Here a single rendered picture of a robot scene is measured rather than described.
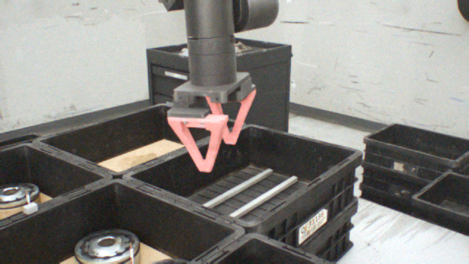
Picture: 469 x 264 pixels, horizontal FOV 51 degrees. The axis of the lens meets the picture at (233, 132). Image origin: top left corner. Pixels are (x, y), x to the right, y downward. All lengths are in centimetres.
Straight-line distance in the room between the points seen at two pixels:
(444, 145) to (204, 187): 145
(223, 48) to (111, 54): 382
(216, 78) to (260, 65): 184
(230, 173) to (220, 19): 62
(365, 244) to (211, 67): 70
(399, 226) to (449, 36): 261
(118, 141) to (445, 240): 82
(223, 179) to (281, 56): 148
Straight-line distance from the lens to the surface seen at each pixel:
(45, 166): 108
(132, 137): 130
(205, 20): 56
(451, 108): 381
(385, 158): 213
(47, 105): 416
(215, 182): 110
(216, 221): 74
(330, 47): 419
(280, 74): 254
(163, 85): 245
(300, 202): 83
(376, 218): 127
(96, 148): 123
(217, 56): 57
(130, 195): 87
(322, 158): 107
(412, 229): 125
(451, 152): 232
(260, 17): 62
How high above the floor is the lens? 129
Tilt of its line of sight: 19 degrees down
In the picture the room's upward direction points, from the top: straight up
